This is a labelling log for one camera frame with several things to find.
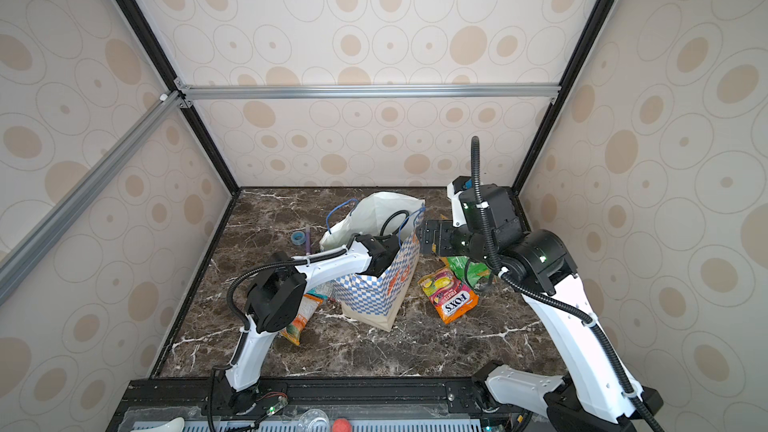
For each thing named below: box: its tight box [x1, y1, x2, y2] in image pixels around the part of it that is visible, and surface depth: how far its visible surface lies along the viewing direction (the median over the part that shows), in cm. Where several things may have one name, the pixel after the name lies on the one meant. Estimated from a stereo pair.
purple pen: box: [305, 226, 311, 254], surface depth 107 cm
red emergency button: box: [332, 418, 352, 432], surface depth 69 cm
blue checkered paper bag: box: [320, 192, 425, 332], surface depth 80 cm
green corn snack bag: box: [447, 255, 491, 289], surface depth 94 cm
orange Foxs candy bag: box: [418, 268, 479, 324], surface depth 90 cm
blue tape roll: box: [291, 231, 306, 246], surface depth 105 cm
